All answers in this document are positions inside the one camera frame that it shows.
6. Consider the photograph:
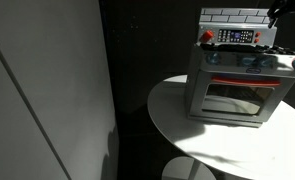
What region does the white partition panel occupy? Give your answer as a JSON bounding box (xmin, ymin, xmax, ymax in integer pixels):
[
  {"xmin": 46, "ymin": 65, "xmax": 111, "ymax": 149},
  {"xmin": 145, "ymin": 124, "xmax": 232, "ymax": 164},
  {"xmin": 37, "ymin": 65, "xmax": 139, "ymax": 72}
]
[{"xmin": 0, "ymin": 0, "xmax": 119, "ymax": 180}]

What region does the round white table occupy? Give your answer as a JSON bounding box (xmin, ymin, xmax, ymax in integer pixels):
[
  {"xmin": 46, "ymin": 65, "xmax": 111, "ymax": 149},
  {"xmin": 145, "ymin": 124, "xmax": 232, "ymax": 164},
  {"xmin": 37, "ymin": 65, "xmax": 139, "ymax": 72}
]
[{"xmin": 147, "ymin": 75, "xmax": 295, "ymax": 180}]

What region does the grey toy stove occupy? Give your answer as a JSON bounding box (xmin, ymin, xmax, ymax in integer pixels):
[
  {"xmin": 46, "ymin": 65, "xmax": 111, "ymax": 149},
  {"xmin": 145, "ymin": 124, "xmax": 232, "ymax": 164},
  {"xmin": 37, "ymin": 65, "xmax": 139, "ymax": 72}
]
[{"xmin": 185, "ymin": 8, "xmax": 295, "ymax": 127}]

